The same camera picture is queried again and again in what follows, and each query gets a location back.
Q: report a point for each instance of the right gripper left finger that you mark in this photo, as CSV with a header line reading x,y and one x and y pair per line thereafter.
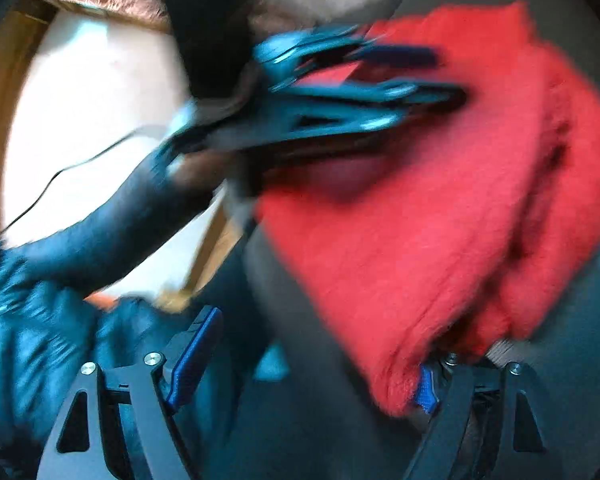
x,y
87,440

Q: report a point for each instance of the bright red fuzzy sweater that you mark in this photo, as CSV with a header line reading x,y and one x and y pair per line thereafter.
x,y
467,227

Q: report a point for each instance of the black jacket left sleeve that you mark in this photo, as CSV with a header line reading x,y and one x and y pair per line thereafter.
x,y
49,328

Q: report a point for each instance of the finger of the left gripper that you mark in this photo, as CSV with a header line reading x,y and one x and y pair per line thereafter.
x,y
288,57
314,111

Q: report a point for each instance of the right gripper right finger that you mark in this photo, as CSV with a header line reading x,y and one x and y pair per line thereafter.
x,y
485,422

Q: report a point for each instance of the person's left hand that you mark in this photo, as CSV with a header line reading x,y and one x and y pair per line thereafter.
x,y
200,172

